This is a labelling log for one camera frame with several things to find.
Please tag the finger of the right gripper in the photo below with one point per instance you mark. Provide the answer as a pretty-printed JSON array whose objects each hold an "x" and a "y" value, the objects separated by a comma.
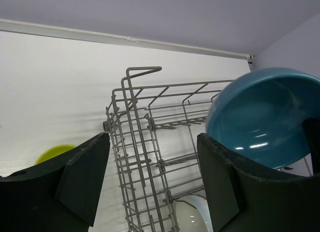
[{"x": 311, "y": 129}]

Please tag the grey wire dish rack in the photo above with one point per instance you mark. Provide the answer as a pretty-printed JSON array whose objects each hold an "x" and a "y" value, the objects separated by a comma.
[{"x": 154, "y": 130}]

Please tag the white bowl stack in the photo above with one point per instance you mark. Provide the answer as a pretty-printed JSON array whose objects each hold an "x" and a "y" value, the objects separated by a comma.
[{"x": 192, "y": 214}]

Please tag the green bowl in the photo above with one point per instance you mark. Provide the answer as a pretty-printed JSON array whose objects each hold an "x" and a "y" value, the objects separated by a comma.
[{"x": 53, "y": 152}]

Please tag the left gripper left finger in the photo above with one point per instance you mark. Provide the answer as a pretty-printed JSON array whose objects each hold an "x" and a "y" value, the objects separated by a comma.
[{"x": 59, "y": 195}]

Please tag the blue bowl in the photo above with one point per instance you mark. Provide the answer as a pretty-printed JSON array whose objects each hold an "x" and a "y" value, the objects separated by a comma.
[{"x": 260, "y": 115}]

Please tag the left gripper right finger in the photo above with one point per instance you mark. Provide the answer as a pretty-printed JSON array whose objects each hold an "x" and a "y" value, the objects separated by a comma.
[{"x": 245, "y": 196}]

